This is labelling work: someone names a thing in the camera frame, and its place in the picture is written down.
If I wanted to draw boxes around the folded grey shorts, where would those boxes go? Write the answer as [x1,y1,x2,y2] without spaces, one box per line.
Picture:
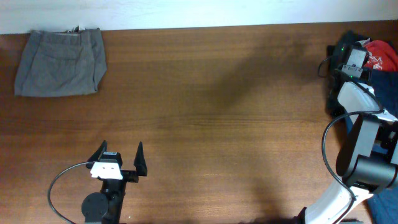
[14,28,107,98]

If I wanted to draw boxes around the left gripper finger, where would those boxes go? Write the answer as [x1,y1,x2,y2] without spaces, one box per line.
[88,140,108,162]
[134,142,148,177]

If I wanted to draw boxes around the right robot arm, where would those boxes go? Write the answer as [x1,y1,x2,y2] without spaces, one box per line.
[293,44,397,223]

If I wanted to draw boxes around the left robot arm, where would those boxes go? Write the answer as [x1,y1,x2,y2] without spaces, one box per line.
[81,141,147,224]

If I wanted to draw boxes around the red printed t-shirt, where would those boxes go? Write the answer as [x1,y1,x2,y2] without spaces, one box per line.
[364,40,397,72]

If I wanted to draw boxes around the navy blue shorts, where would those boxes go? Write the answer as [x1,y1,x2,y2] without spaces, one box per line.
[367,70,397,224]

